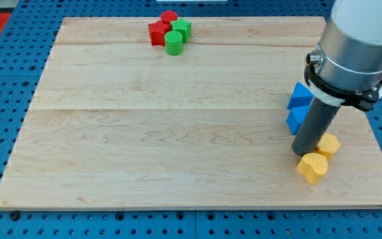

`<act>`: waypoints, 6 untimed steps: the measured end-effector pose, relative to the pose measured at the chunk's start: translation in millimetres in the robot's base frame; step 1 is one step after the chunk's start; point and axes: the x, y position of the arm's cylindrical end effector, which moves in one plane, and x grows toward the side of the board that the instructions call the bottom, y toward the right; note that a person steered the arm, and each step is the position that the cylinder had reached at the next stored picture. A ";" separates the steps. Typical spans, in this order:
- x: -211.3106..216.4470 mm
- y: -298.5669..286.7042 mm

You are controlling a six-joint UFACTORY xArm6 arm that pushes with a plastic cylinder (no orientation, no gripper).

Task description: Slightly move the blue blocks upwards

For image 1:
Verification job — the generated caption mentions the blue triangular block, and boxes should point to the blue triangular block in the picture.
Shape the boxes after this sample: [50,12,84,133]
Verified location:
[286,82,314,110]

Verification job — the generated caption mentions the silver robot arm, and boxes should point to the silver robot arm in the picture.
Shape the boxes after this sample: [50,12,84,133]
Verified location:
[304,0,382,112]

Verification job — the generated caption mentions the wooden board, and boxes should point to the wooden board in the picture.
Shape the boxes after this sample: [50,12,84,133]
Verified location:
[0,17,382,211]

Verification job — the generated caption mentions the green cylinder block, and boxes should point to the green cylinder block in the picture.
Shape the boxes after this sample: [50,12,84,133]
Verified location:
[164,31,183,56]

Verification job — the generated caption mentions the green star block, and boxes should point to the green star block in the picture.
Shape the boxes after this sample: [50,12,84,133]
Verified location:
[170,18,192,43]

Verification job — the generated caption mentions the red star block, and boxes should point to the red star block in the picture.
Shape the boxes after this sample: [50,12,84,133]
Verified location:
[148,20,170,46]

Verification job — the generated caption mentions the red cylinder block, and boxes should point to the red cylinder block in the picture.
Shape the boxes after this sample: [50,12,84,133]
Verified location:
[160,10,178,24]

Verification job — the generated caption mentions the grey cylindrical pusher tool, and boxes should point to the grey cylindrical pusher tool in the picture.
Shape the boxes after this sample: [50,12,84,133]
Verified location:
[291,98,340,156]

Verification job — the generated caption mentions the yellow heart block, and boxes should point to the yellow heart block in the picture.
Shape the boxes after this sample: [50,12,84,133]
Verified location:
[296,153,328,185]

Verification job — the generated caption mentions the yellow hexagon block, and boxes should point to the yellow hexagon block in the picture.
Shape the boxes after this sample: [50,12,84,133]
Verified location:
[314,133,341,160]

